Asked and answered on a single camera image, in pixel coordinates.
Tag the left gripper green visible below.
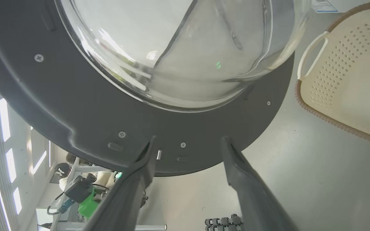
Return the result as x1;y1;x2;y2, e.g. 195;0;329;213
77;189;97;219

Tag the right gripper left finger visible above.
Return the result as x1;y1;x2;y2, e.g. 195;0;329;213
82;135;159;231

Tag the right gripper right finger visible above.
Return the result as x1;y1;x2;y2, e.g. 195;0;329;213
220;136;298;231

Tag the dark grey washing machine door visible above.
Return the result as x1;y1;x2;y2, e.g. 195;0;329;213
0;0;311;177

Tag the cream perforated laundry basket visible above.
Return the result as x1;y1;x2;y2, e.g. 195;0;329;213
296;0;370;148

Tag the white washing machine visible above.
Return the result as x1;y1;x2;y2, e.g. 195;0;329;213
310;0;370;13

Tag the black segmented track piece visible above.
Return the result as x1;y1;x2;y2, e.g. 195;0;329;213
205;214;244;231

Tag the black cap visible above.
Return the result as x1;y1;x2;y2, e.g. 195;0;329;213
54;163;72;178

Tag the blue energy label sticker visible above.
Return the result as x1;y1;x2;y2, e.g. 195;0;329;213
311;0;339;13

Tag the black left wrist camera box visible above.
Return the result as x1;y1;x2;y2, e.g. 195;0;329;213
65;173;96;203

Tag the left camera cable teal plug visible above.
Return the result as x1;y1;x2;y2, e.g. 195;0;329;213
46;192;75;215

